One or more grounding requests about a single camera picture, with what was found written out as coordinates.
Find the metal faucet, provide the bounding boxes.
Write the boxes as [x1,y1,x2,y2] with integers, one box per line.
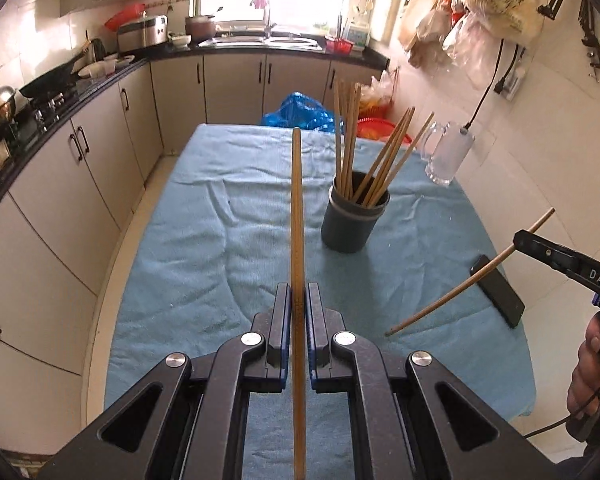
[260,7,278,41]

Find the wooden chopstick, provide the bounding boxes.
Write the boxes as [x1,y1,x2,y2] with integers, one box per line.
[385,208,556,337]
[290,127,308,480]

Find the black smartphone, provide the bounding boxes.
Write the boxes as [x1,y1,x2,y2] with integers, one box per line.
[469,254,526,330]

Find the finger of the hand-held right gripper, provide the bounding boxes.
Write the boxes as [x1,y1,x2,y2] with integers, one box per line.
[513,230,582,275]

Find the black wok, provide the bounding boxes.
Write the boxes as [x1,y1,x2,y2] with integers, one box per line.
[19,52,81,100]

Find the white power strip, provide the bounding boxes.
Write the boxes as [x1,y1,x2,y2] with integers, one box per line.
[494,45,527,101]

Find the clear glass mug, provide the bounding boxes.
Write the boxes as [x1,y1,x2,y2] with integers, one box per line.
[421,120,477,188]

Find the black kitchen countertop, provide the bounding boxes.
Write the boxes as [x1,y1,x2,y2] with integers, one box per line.
[0,42,391,231]

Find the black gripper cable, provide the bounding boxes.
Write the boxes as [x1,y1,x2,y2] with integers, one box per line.
[524,375,600,438]

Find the bunch of chopsticks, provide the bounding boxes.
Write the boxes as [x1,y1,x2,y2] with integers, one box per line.
[332,79,436,208]

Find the steel kitchen sink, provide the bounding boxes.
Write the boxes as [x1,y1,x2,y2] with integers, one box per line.
[200,34,326,53]

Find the gas stove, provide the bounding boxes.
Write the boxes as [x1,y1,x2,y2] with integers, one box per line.
[0,87,81,171]

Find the red plastic lid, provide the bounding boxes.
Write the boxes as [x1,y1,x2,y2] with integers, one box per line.
[104,2,147,31]

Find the silver rice cooker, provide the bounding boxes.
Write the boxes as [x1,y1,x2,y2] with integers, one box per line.
[116,15,170,53]

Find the blue tablecloth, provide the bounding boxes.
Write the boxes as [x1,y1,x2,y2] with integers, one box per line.
[104,124,537,480]

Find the blue plastic bag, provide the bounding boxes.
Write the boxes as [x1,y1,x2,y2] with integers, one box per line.
[261,91,345,135]

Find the yellow white plastic bag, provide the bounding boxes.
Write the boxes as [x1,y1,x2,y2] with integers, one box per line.
[360,70,398,118]

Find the white bowls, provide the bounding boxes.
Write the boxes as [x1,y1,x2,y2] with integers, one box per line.
[77,57,123,80]

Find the black cable with plug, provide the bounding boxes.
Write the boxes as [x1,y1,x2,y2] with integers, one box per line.
[459,39,505,137]

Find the beige lower cabinets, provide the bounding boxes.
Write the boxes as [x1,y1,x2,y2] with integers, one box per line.
[0,52,381,376]

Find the brown cooking pot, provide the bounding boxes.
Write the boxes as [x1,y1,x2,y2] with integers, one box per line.
[185,14,217,41]

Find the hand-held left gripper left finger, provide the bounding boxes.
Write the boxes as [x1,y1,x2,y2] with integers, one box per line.
[37,282,293,480]

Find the white labelled container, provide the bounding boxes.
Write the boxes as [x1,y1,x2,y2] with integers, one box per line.
[347,20,372,50]

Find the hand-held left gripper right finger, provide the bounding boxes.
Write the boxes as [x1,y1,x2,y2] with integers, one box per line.
[306,282,556,480]

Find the hanging plastic bags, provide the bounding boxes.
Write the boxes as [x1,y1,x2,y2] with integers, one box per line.
[397,0,546,86]

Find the dark round utensil holder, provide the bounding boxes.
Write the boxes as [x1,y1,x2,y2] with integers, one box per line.
[321,171,391,254]

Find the person's right hand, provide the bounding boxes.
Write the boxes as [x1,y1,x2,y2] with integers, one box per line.
[567,317,600,418]

